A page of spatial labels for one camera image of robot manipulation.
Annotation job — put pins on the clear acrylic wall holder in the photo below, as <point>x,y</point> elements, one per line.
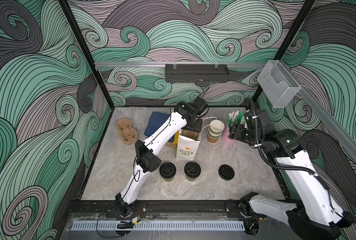
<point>278,83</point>

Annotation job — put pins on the stack of black lids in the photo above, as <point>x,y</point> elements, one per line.
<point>226,172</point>

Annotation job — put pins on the white paper takeout bag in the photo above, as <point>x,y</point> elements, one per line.
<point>187,148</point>

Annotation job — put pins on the green paper coffee cup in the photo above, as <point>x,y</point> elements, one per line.
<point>190,179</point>

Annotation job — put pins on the green wrapped straw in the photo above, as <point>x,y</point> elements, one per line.
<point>240,117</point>

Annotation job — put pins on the white slotted cable duct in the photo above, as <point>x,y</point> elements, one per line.
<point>160,226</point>

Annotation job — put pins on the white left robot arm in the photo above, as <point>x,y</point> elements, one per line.
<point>147,160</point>

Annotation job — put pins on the stack of paper cups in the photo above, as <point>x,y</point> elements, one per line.
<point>215,131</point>

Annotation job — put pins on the brown pulp cup carrier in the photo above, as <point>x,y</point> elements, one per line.
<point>126,131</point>

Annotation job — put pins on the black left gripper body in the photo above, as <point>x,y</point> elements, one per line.
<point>197,126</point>

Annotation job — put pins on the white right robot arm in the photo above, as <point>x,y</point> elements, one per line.
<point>317,216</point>

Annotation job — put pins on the pink straw holder cup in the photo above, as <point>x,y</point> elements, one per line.
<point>227,140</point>

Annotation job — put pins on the navy blue napkin stack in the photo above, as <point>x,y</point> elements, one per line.
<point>155,122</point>

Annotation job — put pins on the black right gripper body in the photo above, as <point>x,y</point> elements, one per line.
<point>247,134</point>

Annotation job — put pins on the white wrapped straw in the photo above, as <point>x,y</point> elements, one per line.
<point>231,119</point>

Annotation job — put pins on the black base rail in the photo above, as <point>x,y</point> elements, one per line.
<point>148,208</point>

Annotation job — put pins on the brown cardboard napkin box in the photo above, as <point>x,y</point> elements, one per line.
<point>171,145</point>

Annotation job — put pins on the black wall shelf tray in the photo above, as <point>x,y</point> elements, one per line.
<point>196,73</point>

